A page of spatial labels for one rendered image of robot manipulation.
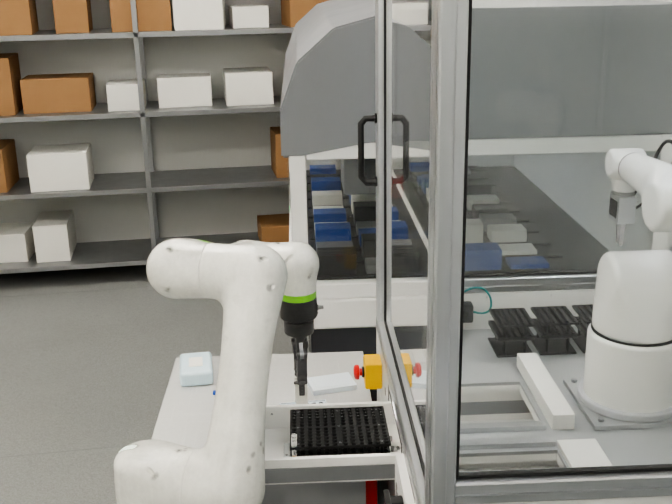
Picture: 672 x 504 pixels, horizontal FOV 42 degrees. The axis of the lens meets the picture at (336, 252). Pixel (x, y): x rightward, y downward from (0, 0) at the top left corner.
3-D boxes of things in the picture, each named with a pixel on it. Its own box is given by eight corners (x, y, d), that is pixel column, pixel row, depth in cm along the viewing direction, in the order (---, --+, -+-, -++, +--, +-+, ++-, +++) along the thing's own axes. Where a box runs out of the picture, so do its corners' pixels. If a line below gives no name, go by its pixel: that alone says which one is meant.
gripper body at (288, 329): (315, 323, 216) (316, 358, 219) (311, 310, 224) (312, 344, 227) (285, 325, 215) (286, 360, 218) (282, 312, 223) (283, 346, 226)
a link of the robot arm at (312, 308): (274, 291, 222) (277, 304, 213) (320, 288, 223) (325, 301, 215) (275, 313, 224) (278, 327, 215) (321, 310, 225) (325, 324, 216)
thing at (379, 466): (253, 486, 190) (252, 461, 188) (258, 427, 215) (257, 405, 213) (437, 478, 192) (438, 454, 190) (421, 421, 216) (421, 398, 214)
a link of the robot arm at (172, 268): (195, 303, 169) (198, 240, 169) (134, 298, 172) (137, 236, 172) (228, 296, 187) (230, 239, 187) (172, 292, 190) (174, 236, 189)
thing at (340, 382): (313, 396, 246) (313, 390, 245) (306, 382, 254) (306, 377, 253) (357, 389, 249) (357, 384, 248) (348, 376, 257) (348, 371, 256)
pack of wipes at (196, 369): (213, 385, 253) (213, 371, 252) (180, 388, 252) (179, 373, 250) (212, 363, 267) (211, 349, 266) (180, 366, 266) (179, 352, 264)
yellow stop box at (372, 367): (363, 390, 231) (362, 365, 229) (361, 378, 238) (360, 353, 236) (382, 389, 231) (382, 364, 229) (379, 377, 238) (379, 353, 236)
